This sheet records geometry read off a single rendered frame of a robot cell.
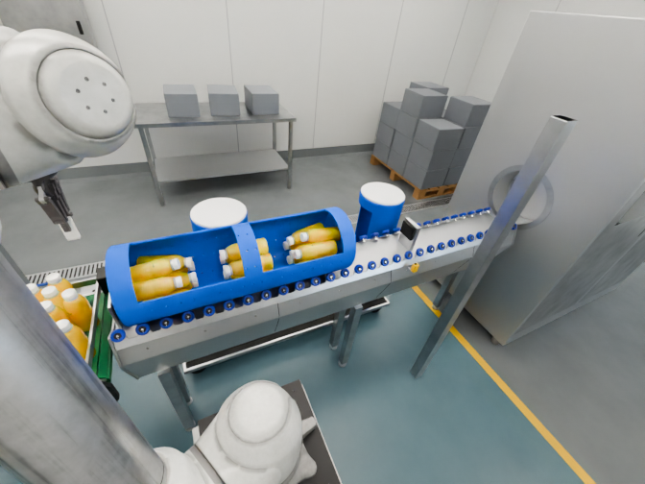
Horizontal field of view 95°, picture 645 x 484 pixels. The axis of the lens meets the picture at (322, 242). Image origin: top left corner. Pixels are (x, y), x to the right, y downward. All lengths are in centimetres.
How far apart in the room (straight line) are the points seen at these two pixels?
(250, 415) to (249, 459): 6
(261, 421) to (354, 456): 145
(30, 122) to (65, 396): 26
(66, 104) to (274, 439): 53
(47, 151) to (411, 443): 205
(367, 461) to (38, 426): 175
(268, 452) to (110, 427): 25
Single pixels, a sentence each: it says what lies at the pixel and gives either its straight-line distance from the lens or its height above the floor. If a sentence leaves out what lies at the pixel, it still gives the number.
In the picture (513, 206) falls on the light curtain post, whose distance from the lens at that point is 140.
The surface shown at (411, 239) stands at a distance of 161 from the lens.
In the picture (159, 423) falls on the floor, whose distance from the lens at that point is 215.
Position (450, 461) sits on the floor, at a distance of 218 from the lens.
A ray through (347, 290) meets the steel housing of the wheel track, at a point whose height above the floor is 87.
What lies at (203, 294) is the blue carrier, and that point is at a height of 110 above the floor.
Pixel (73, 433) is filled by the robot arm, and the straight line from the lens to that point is 45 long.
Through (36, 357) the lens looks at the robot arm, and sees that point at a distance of 41.
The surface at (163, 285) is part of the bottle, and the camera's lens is 116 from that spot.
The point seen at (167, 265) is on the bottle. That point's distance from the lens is 118.
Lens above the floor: 192
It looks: 39 degrees down
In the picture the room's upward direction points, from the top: 7 degrees clockwise
